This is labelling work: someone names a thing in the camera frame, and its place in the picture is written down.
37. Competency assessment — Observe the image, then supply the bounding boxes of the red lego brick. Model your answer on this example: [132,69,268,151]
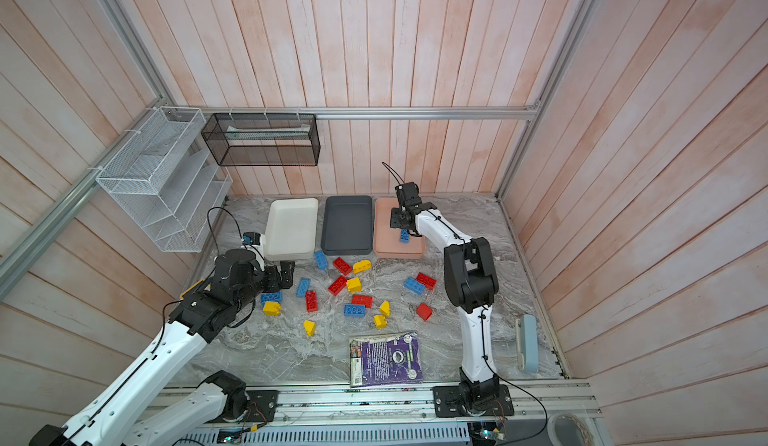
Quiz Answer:
[416,273,437,291]
[333,257,354,277]
[416,303,433,321]
[305,290,319,313]
[328,276,347,296]

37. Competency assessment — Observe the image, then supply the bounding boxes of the blue lego brick low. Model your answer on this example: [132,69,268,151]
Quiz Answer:
[343,304,366,318]

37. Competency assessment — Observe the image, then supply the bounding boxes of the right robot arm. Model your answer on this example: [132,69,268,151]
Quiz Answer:
[390,182,500,414]

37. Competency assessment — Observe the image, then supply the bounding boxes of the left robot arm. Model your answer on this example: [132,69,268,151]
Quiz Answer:
[30,246,295,445]

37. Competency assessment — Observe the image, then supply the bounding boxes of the pink plastic tray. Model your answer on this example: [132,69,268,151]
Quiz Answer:
[373,197,426,260]

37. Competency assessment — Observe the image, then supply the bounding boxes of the yellow lego brick far left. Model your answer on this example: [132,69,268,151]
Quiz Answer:
[263,301,282,317]

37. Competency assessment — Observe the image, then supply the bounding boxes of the white plastic tray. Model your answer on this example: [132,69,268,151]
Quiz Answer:
[263,198,319,261]

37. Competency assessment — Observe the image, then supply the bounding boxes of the dark grey plastic tray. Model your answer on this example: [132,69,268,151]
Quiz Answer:
[320,195,374,256]

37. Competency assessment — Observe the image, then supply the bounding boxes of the yellow curved lego brick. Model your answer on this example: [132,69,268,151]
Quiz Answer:
[353,260,372,274]

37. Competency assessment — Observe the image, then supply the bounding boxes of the yellow sloped lego bottom left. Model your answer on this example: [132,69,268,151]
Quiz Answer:
[303,320,317,337]

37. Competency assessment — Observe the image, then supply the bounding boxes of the yellow sloped lego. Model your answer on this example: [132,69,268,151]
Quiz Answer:
[303,320,317,337]
[379,301,391,317]
[374,315,388,329]

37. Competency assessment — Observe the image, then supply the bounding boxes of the yellow lego brick centre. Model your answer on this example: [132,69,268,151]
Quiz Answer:
[346,277,362,293]

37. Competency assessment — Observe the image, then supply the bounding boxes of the red lego brick low centre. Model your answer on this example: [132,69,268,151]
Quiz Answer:
[350,294,374,309]

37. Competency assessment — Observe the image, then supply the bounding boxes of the yellow sloped lego centre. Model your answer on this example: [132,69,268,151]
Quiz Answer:
[379,301,391,317]

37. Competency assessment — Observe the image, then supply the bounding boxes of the yellow calculator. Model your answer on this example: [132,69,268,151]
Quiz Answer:
[179,278,206,300]

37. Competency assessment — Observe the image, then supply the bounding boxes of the yellow sloped lego lower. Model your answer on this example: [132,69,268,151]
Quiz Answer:
[374,315,388,329]

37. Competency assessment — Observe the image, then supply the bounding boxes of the purple book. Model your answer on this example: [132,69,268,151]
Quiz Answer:
[349,331,424,388]

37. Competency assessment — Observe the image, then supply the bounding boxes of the light blue device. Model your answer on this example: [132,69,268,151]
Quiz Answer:
[516,314,539,374]

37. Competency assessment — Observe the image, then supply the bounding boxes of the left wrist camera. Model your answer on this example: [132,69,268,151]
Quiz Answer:
[242,231,261,247]

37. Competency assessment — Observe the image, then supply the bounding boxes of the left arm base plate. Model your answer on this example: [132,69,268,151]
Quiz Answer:
[231,390,279,424]

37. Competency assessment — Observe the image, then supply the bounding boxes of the black wire mesh basket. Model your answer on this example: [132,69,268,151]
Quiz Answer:
[201,112,321,167]

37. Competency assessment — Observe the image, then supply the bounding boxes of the white wire mesh shelf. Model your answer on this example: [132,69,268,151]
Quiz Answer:
[97,107,232,253]

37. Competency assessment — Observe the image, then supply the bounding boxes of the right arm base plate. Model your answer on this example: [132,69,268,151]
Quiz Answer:
[431,384,514,418]

